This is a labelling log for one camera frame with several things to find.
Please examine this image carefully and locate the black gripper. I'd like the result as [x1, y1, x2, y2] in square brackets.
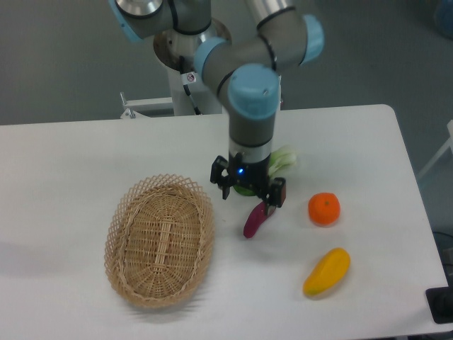
[210, 154, 286, 216]

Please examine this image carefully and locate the purple sweet potato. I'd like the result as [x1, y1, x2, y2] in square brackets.
[243, 202, 275, 239]

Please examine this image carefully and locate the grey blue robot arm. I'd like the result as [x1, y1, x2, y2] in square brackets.
[110, 1, 325, 210]

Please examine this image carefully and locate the green bok choy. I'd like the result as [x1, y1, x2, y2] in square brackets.
[233, 145, 297, 197]

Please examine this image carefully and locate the orange tangerine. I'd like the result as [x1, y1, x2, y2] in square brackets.
[308, 193, 341, 226]

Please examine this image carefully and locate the woven wicker basket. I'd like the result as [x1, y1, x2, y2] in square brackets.
[104, 174, 215, 308]

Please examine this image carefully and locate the yellow mango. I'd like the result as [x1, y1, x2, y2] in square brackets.
[302, 247, 351, 298]

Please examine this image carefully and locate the black device at table edge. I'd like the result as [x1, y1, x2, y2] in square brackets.
[425, 287, 452, 324]

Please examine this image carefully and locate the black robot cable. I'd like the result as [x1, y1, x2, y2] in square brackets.
[178, 55, 202, 116]

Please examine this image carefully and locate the white metal base frame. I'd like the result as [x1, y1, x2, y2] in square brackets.
[121, 67, 281, 122]

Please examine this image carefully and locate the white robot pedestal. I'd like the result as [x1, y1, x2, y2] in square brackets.
[153, 18, 231, 116]

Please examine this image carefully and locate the white frame at right edge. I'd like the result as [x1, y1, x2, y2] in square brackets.
[416, 120, 453, 181]

